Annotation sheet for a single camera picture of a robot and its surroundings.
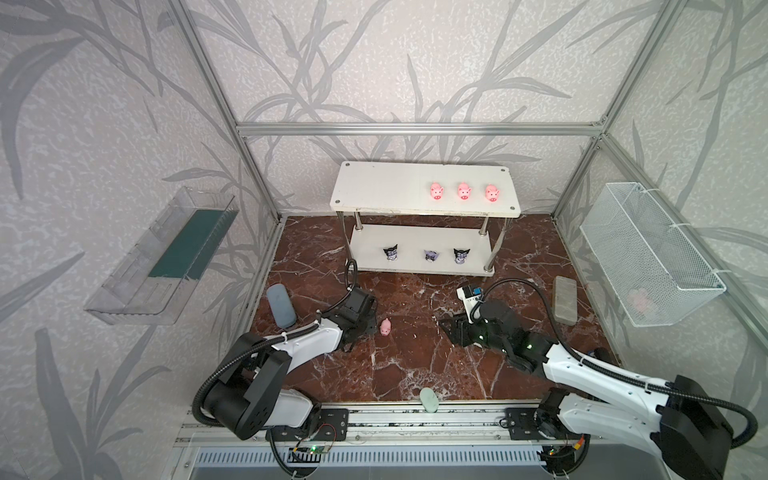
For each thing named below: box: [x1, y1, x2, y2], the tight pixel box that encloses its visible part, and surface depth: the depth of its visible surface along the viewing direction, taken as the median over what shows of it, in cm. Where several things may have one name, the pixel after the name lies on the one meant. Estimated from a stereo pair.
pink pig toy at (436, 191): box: [430, 182, 444, 200], surface depth 79 cm
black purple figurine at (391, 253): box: [383, 244, 398, 261], surface depth 98 cm
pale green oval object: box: [420, 387, 439, 413], surface depth 78 cm
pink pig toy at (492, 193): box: [485, 184, 500, 202], surface depth 78 cm
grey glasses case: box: [552, 275, 578, 326], surface depth 95 cm
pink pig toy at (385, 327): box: [380, 318, 391, 336], surface depth 91 cm
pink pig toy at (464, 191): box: [457, 182, 472, 201], surface depth 79 cm
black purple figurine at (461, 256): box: [453, 248, 471, 265], surface depth 97 cm
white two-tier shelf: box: [329, 161, 521, 276], surface depth 86 cm
